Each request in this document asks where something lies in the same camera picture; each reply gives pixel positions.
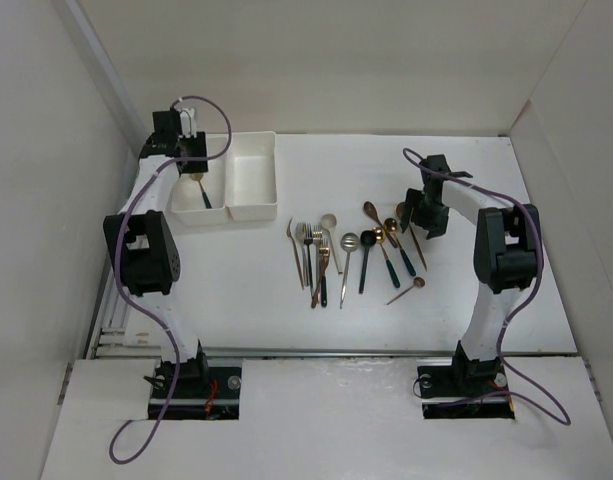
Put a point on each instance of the black fork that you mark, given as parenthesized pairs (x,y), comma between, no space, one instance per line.
(308,241)

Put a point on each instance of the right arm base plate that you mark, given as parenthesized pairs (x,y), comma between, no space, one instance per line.
(443,398)

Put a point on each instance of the small copper spoon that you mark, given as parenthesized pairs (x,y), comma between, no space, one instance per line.
(418,283)

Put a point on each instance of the copper fork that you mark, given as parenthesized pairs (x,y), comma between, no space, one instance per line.
(314,301)

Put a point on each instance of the gold spoon dark green handle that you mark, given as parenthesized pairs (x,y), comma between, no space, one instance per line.
(391,226)

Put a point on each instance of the rose gold spoon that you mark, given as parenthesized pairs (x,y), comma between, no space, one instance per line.
(400,215)

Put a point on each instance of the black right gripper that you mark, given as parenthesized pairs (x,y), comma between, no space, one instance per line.
(436,226)

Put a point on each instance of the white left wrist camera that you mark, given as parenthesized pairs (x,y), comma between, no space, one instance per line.
(187,117)

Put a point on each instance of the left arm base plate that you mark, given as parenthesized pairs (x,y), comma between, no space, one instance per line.
(217,399)

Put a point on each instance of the white right bin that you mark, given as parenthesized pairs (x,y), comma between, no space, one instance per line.
(251,185)

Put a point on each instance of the white left bin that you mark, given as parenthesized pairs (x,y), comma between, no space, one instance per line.
(201,203)

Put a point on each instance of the black spoon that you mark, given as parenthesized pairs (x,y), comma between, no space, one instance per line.
(367,240)

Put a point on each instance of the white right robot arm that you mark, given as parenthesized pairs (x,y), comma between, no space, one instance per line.
(507,259)

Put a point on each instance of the rose gold slim fork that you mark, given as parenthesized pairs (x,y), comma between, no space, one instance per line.
(289,234)

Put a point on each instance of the white bin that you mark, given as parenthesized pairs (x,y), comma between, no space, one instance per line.
(201,203)
(251,185)

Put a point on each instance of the silver fork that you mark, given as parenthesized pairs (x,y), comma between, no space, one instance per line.
(301,236)
(317,233)

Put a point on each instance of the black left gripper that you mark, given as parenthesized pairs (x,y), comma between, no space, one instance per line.
(196,144)

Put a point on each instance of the silver round spoon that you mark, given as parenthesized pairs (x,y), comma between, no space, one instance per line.
(350,243)

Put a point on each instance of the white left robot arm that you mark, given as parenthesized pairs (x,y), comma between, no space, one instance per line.
(145,258)

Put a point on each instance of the gold fork green handle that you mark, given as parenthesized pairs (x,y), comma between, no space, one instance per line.
(324,257)

